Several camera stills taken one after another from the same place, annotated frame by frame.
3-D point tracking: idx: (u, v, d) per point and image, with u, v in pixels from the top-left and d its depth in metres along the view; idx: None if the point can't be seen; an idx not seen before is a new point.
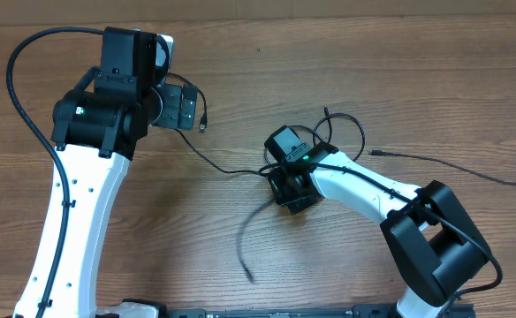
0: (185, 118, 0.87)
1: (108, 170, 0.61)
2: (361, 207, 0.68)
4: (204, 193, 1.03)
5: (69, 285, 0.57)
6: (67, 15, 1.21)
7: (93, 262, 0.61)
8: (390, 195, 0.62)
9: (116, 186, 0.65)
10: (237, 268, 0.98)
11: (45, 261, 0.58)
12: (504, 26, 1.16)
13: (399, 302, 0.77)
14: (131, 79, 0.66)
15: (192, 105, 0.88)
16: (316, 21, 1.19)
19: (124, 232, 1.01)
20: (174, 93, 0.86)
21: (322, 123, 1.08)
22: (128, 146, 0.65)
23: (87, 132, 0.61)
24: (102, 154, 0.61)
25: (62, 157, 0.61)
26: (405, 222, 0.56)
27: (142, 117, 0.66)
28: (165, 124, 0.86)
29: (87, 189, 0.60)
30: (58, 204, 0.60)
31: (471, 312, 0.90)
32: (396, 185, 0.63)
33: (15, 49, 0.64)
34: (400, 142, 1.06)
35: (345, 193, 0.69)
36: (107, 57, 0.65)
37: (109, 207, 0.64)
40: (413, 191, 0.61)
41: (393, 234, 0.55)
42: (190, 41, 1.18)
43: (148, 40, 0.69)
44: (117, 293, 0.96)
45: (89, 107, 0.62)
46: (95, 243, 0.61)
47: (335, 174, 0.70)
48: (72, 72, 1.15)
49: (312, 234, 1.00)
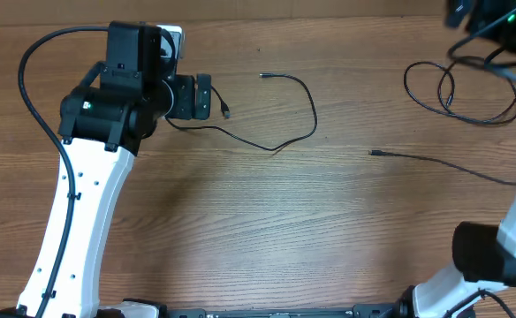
0: (201, 108, 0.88)
1: (114, 164, 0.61)
2: None
4: (204, 193, 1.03)
5: (73, 276, 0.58)
6: (67, 15, 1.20)
7: (96, 254, 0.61)
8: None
9: (121, 180, 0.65)
10: (237, 268, 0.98)
11: (50, 252, 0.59)
12: None
13: (415, 285, 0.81)
14: (136, 75, 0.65)
15: (206, 94, 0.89)
16: (317, 21, 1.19)
19: (124, 232, 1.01)
20: (187, 84, 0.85)
21: (276, 78, 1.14)
22: (133, 141, 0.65)
23: (94, 128, 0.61)
24: (107, 147, 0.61)
25: (68, 151, 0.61)
26: None
27: (147, 112, 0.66)
28: (181, 117, 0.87)
29: (94, 182, 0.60)
30: (64, 196, 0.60)
31: (472, 313, 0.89)
32: None
33: (30, 49, 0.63)
34: (400, 142, 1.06)
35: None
36: (112, 53, 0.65)
37: (115, 200, 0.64)
40: None
41: (505, 271, 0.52)
42: (191, 41, 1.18)
43: (153, 34, 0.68)
44: (117, 293, 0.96)
45: (96, 102, 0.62)
46: (99, 237, 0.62)
47: None
48: (72, 72, 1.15)
49: (312, 234, 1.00)
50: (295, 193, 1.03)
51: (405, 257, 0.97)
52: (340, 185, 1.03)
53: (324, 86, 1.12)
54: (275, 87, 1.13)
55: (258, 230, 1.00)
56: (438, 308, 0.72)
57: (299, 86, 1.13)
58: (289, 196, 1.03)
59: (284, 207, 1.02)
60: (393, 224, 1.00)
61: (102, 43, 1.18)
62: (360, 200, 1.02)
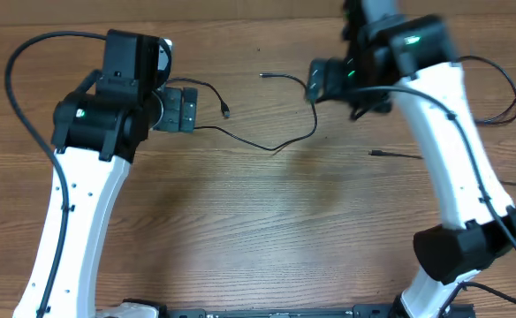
0: (186, 120, 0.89)
1: (109, 175, 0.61)
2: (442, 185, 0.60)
4: (204, 193, 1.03)
5: (68, 291, 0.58)
6: (68, 15, 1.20)
7: (91, 267, 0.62)
8: (482, 199, 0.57)
9: (115, 190, 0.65)
10: (237, 268, 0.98)
11: (43, 266, 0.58)
12: (504, 26, 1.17)
13: (404, 291, 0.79)
14: (132, 83, 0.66)
15: (192, 108, 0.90)
16: (317, 21, 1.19)
19: (124, 232, 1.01)
20: (174, 96, 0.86)
21: (276, 78, 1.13)
22: (128, 150, 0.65)
23: (87, 136, 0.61)
24: (101, 157, 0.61)
25: (62, 162, 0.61)
26: (476, 241, 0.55)
27: (142, 120, 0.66)
28: (167, 128, 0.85)
29: (87, 193, 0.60)
30: (58, 208, 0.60)
31: (470, 312, 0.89)
32: (464, 186, 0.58)
33: (18, 49, 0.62)
34: (400, 142, 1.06)
35: (436, 157, 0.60)
36: (110, 61, 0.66)
37: (110, 209, 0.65)
40: (505, 208, 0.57)
41: (461, 252, 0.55)
42: (191, 41, 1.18)
43: (151, 44, 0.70)
44: (117, 293, 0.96)
45: (90, 109, 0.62)
46: (94, 248, 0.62)
47: (435, 112, 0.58)
48: (72, 72, 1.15)
49: (312, 234, 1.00)
50: (295, 193, 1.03)
51: (406, 257, 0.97)
52: (340, 185, 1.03)
53: None
54: (276, 86, 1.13)
55: (258, 230, 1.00)
56: (430, 309, 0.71)
57: (299, 86, 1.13)
58: (289, 196, 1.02)
59: (284, 207, 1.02)
60: (394, 224, 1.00)
61: (102, 43, 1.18)
62: (360, 200, 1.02)
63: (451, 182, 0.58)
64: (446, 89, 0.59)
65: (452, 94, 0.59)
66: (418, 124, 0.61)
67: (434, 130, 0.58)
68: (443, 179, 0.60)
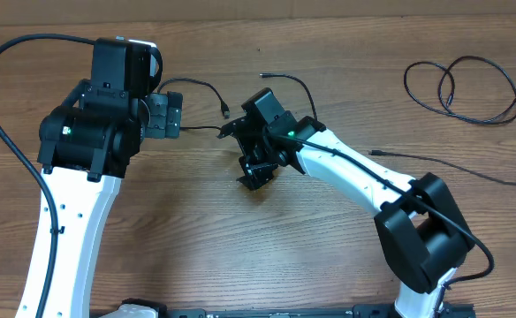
0: (172, 126, 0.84)
1: (97, 194, 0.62)
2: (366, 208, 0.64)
4: (204, 193, 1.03)
5: (60, 314, 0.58)
6: (67, 15, 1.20)
7: (84, 287, 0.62)
8: (384, 185, 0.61)
9: (106, 208, 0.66)
10: (237, 268, 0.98)
11: (34, 290, 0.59)
12: (504, 26, 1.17)
13: (396, 302, 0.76)
14: (122, 94, 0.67)
15: (178, 113, 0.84)
16: (317, 21, 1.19)
19: (124, 232, 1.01)
20: (159, 102, 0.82)
21: (276, 78, 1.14)
22: (119, 165, 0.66)
23: (74, 154, 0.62)
24: (89, 177, 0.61)
25: (49, 184, 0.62)
26: (397, 213, 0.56)
27: (133, 134, 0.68)
28: (153, 135, 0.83)
29: (77, 215, 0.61)
30: (48, 231, 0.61)
31: (470, 312, 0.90)
32: (366, 186, 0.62)
33: None
34: (400, 142, 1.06)
35: (348, 187, 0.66)
36: (97, 71, 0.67)
37: (100, 231, 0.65)
40: (407, 182, 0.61)
41: (387, 227, 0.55)
42: (191, 41, 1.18)
43: (141, 52, 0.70)
44: (117, 293, 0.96)
45: (77, 126, 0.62)
46: (87, 268, 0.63)
47: (322, 157, 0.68)
48: (72, 72, 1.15)
49: (312, 234, 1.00)
50: (295, 193, 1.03)
51: None
52: None
53: (323, 86, 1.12)
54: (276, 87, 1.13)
55: (258, 230, 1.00)
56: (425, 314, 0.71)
57: (299, 86, 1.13)
58: (289, 196, 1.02)
59: (284, 208, 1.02)
60: None
61: None
62: None
63: (358, 188, 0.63)
64: (325, 142, 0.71)
65: (332, 142, 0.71)
66: (323, 173, 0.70)
67: (331, 167, 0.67)
68: (361, 200, 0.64)
